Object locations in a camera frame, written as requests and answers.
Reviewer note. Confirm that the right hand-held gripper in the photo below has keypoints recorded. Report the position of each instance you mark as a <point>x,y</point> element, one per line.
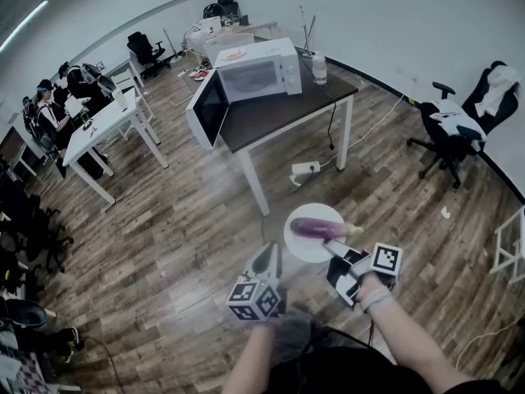
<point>385,261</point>

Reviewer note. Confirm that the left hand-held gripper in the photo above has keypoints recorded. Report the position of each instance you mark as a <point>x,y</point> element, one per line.
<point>254,300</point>

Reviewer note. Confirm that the purple eggplant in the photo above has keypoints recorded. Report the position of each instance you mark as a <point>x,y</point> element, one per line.
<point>316,227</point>

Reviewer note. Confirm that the plain white plate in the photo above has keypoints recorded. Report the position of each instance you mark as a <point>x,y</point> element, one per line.
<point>305,248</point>

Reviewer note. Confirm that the white microwave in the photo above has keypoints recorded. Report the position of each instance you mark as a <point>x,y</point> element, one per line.
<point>254,76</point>

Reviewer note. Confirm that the person's right forearm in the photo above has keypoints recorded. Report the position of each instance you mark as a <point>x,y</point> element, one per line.
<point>410,343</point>

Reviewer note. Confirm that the person's left forearm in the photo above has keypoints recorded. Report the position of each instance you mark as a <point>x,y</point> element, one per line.
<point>254,359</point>

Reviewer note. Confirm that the person's right hand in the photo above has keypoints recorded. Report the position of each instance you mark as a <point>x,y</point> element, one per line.
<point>375,291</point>

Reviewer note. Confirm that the white power strip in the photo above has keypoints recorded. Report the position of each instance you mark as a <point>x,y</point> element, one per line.
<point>307,167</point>

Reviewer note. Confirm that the white paper scrap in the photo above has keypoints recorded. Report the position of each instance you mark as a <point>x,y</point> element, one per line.
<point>445,212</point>

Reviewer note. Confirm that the person's dark clothing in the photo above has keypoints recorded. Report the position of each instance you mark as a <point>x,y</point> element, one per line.
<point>348,372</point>

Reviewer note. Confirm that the dark brown table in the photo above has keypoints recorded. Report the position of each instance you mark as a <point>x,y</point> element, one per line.
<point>266,117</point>

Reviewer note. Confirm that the black office chair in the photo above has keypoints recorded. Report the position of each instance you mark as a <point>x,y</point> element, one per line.
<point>141,49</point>
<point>451,150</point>

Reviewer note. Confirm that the white rack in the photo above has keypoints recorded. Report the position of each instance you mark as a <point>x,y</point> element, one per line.
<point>510,240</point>

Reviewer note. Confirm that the white printed garment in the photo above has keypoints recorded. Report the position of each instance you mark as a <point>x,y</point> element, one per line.
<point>455,119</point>

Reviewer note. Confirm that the clear water bottle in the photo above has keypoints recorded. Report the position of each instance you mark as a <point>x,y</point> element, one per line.
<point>319,70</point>

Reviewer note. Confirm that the white shrimp plate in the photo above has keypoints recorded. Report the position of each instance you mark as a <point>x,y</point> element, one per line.
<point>236,54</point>

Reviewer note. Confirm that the white desk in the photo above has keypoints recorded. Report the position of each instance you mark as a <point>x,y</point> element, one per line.
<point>131,66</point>
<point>102,125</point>

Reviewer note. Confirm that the green mop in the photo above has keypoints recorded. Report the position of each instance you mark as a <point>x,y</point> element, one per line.
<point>307,31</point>

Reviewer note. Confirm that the translucent cup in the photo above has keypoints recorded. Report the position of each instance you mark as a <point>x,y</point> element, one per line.
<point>118,99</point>

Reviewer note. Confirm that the translucent plastic bin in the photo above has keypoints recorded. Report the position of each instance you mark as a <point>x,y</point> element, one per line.
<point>229,41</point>

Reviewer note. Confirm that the white wooden chair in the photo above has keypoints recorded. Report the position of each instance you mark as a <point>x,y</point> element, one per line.
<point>123,81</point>

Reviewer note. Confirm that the light wooden desk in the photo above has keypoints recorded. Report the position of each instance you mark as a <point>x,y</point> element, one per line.
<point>262,26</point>

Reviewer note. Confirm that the arc floor lamp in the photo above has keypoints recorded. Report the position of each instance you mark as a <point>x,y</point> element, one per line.
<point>188,37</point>

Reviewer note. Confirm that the black swivel chair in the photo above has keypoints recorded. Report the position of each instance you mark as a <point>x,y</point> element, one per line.
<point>24,220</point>

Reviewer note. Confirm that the white paper bag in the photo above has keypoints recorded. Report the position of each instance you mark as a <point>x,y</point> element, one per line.
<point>210,26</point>

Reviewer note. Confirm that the black round seat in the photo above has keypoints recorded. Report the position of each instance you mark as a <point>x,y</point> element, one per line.
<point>24,314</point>

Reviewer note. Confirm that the black grey backpack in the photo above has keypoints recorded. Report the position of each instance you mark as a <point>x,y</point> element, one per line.
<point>100,78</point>

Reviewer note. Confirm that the ceiling light strip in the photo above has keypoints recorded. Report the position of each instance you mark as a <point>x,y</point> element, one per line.
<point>22,25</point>

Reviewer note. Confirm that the white wall socket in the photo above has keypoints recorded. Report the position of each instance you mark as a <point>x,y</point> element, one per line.
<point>415,78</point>

